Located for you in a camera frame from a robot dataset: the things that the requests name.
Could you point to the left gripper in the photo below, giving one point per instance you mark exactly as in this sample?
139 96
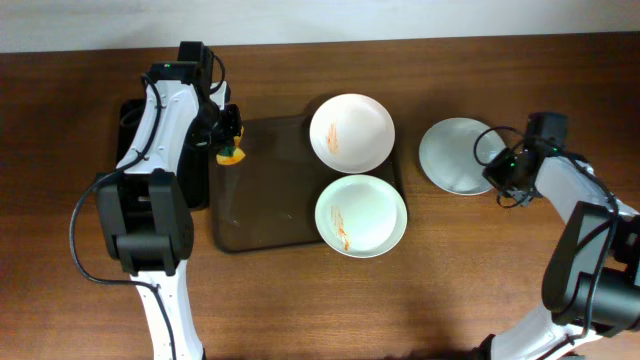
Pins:
228 126

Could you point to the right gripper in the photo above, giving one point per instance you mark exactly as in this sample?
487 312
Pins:
507 178

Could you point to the yellow green sponge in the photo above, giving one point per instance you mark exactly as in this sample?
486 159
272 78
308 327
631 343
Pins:
231 154

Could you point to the light blue plate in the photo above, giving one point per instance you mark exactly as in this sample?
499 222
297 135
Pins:
447 155

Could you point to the pink white plate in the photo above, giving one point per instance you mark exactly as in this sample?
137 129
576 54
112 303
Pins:
352 133

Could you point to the light green plate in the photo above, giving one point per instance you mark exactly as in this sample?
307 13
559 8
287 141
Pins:
361 216

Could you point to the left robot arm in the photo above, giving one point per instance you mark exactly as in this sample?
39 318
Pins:
144 214

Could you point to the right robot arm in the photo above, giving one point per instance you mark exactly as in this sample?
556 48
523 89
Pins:
590 288

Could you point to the black plastic tray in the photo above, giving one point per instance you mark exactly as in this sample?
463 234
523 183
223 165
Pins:
192 175

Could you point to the brown serving tray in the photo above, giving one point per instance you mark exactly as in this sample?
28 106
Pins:
267 200

